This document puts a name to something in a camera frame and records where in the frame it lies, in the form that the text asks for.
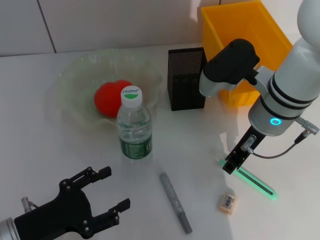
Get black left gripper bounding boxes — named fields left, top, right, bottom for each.
left=13, top=166, right=132, bottom=240

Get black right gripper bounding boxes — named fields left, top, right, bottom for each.
left=221, top=125, right=266, bottom=175

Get green and white pen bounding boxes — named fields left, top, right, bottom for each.
left=215, top=156, right=279, bottom=201

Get small beige eraser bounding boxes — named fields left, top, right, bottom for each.
left=219, top=192, right=238, bottom=214

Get grey marker pen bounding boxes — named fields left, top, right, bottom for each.
left=159, top=171, right=194, bottom=235

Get clear water bottle green label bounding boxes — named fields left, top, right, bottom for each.
left=116, top=85, right=153, bottom=161

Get red-orange fruit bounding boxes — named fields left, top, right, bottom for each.
left=94, top=79, right=135, bottom=118

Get black mesh pen holder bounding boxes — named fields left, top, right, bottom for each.
left=166, top=47, right=208, bottom=111

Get wavy clear glass fruit bowl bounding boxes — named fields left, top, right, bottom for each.
left=56, top=48, right=163, bottom=126

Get yellow plastic bin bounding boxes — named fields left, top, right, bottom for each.
left=201, top=0, right=294, bottom=108

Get left gripper cable with plug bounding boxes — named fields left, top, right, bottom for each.
left=21, top=196, right=39, bottom=213

